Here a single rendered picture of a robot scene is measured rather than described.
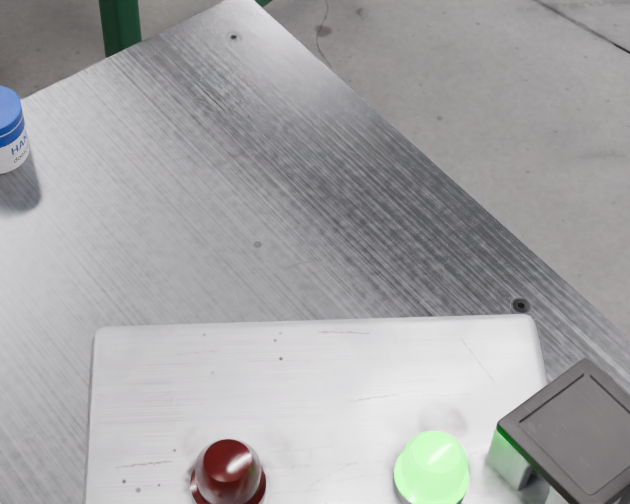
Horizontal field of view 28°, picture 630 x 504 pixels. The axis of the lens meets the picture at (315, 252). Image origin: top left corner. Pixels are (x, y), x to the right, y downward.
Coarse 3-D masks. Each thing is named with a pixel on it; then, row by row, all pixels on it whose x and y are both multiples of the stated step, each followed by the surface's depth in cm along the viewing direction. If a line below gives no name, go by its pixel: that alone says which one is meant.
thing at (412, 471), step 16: (432, 432) 42; (416, 448) 42; (432, 448) 42; (448, 448) 42; (400, 464) 43; (416, 464) 42; (432, 464) 42; (448, 464) 42; (464, 464) 42; (400, 480) 43; (416, 480) 42; (432, 480) 42; (448, 480) 42; (464, 480) 43; (400, 496) 43; (416, 496) 43; (432, 496) 42; (448, 496) 42; (464, 496) 43
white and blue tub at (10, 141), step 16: (0, 96) 134; (16, 96) 134; (0, 112) 132; (16, 112) 132; (0, 128) 131; (16, 128) 133; (0, 144) 133; (16, 144) 134; (0, 160) 134; (16, 160) 136
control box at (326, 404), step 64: (320, 320) 48; (384, 320) 48; (448, 320) 48; (512, 320) 48; (128, 384) 46; (192, 384) 46; (256, 384) 46; (320, 384) 46; (384, 384) 46; (448, 384) 46; (512, 384) 46; (128, 448) 44; (192, 448) 44; (256, 448) 44; (320, 448) 44; (384, 448) 44
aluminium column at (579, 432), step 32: (576, 384) 43; (608, 384) 43; (512, 416) 42; (544, 416) 43; (576, 416) 43; (608, 416) 43; (512, 448) 42; (544, 448) 42; (576, 448) 42; (608, 448) 42; (512, 480) 43; (544, 480) 44; (576, 480) 41; (608, 480) 41
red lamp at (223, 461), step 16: (208, 448) 42; (224, 448) 42; (240, 448) 42; (208, 464) 41; (224, 464) 41; (240, 464) 41; (256, 464) 42; (192, 480) 43; (208, 480) 41; (224, 480) 41; (240, 480) 41; (256, 480) 42; (192, 496) 42; (208, 496) 42; (224, 496) 41; (240, 496) 41; (256, 496) 42
